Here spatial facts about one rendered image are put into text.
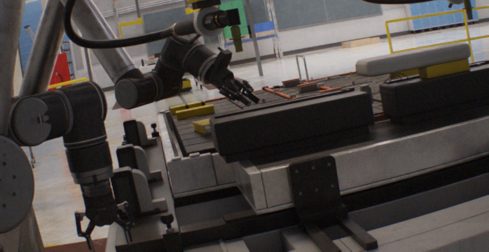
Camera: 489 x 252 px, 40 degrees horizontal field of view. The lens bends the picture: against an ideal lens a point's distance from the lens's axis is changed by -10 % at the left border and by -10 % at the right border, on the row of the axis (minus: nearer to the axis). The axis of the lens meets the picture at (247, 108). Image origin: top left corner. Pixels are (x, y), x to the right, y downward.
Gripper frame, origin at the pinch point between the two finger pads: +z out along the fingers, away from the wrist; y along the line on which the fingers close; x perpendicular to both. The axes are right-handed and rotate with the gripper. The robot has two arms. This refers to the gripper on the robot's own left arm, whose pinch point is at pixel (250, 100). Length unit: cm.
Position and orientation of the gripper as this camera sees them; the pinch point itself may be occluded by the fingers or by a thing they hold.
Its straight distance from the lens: 241.1
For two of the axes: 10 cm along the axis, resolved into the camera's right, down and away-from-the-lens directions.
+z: 7.3, 5.6, -3.8
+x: 3.8, -8.0, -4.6
